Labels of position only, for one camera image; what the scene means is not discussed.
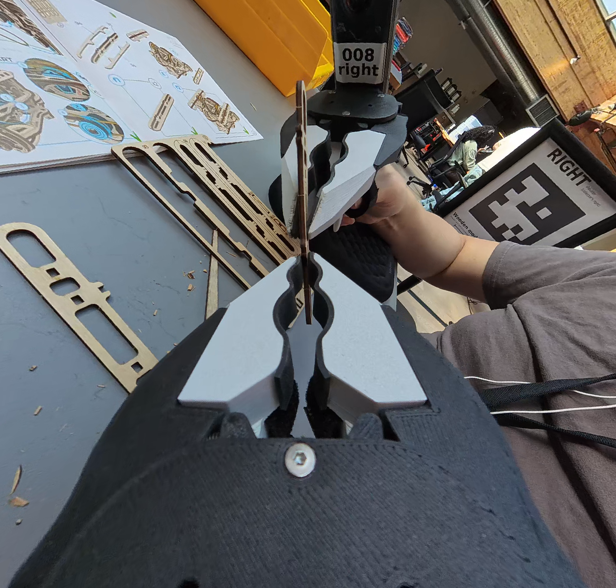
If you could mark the grey ceiling air duct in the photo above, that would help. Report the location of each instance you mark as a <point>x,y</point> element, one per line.
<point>501,36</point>

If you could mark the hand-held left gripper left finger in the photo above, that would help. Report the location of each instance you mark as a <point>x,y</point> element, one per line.
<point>231,358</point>

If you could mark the wall air vent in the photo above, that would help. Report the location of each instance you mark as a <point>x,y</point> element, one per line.
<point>542,109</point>

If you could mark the slotted wooden model strip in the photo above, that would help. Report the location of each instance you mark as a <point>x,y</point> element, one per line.
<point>81,309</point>
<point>303,165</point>

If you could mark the framed black-white marker sign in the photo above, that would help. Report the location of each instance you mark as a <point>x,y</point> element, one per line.
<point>525,204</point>

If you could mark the laser-cut plywood sheet frame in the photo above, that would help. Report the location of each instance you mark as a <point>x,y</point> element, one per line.
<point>201,198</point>

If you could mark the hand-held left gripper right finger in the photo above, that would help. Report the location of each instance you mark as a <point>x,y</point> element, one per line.
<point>371,358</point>

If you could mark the person's right forearm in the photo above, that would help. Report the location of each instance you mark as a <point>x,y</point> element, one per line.
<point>442,257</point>

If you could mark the yellow plastic bin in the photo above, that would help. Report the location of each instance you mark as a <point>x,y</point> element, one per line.
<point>260,16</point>

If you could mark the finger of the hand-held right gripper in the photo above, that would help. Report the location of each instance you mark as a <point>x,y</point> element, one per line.
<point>355,170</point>
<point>292,158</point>

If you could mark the thin wooden sliver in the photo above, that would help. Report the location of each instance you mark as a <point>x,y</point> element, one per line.
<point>212,285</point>

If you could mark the model instruction booklet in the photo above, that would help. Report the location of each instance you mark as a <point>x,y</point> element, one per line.
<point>140,79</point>

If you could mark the person's right hand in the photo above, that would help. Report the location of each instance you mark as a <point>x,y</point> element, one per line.
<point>397,204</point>

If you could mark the black office chair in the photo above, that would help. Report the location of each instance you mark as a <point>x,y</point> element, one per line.
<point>440,170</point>

